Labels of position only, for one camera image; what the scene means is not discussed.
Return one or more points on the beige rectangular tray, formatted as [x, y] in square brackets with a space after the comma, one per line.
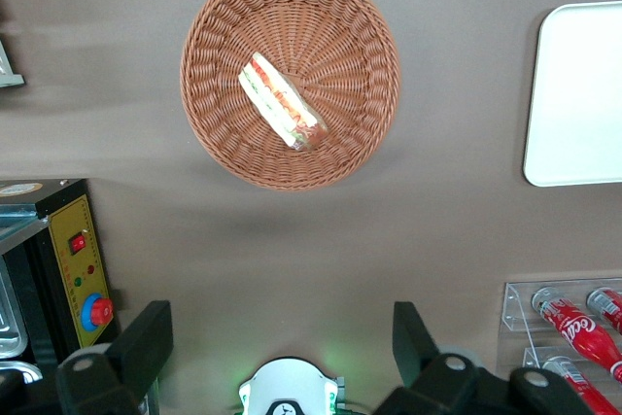
[578, 94]

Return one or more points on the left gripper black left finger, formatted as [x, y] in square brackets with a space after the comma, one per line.
[141, 337]

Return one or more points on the grey snack rack tray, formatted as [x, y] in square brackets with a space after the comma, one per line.
[7, 70]

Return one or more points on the red cola bottle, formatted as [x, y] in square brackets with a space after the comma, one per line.
[607, 305]
[578, 327]
[578, 381]

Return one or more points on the brown round wicker basket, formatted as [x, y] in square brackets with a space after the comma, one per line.
[340, 45]

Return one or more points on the steel pan in warmer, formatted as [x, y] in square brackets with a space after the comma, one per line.
[9, 308]
[24, 371]

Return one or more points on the triangle sandwich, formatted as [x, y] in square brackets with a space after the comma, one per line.
[279, 101]

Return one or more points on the red knob on blue base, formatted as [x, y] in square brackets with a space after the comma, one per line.
[99, 310]

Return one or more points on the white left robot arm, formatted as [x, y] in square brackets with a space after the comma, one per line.
[291, 383]

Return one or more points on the clear acrylic bottle rack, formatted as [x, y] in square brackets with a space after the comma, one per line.
[515, 308]

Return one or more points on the black food warmer machine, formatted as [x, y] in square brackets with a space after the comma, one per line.
[53, 220]

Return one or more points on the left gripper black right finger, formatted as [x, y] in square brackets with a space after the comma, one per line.
[415, 342]

